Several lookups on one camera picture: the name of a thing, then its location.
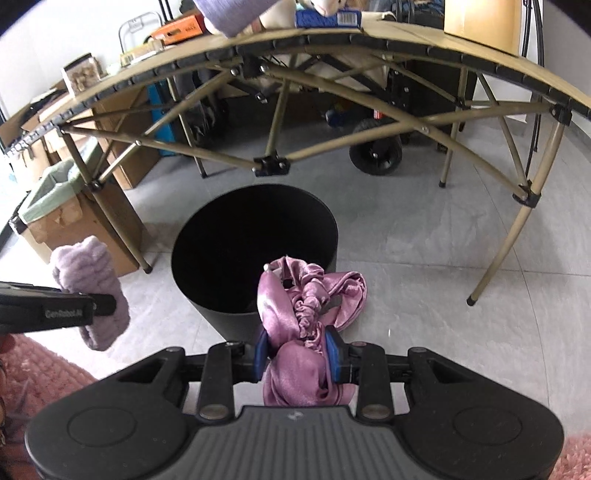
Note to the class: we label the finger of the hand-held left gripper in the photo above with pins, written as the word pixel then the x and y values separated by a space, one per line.
pixel 105 305

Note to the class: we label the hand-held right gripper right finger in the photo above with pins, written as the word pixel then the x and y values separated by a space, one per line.
pixel 336 357

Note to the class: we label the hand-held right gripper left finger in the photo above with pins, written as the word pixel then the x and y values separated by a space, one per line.
pixel 259 357

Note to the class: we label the purple fluffy headband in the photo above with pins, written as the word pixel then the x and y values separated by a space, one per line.
pixel 87 263

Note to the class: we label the pink satin scrunchie cloth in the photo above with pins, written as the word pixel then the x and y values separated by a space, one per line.
pixel 277 295

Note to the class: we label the black round bin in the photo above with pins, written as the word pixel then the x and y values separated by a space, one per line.
pixel 254 230

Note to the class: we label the blue tissue packet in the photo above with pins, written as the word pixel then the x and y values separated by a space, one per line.
pixel 318 18

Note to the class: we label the large cardboard box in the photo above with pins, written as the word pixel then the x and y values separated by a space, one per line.
pixel 92 230

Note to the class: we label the green plastic bag liner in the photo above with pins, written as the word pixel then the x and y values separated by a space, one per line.
pixel 51 189

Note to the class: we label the corrugated cardboard box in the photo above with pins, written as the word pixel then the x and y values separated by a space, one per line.
pixel 134 138

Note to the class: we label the blue flat board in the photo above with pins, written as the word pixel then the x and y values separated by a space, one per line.
pixel 162 110

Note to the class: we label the black suitcase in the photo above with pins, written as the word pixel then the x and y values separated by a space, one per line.
pixel 203 104

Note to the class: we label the clear jar of brown snacks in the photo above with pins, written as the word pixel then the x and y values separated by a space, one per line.
pixel 82 74

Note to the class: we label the pale yellow small box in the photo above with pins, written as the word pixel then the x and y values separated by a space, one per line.
pixel 141 51

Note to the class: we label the khaki folding table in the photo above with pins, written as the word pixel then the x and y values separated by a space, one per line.
pixel 175 57

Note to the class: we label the orange cardboard box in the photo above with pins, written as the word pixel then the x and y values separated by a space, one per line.
pixel 180 30

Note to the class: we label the lilac cloth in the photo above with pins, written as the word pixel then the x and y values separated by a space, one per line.
pixel 226 16

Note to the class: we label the black stand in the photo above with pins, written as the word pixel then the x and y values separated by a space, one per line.
pixel 531 69

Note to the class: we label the cream thermos jug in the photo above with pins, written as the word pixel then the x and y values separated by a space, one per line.
pixel 482 25

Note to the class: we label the chrome tube frame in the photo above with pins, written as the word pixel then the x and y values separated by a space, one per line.
pixel 127 27

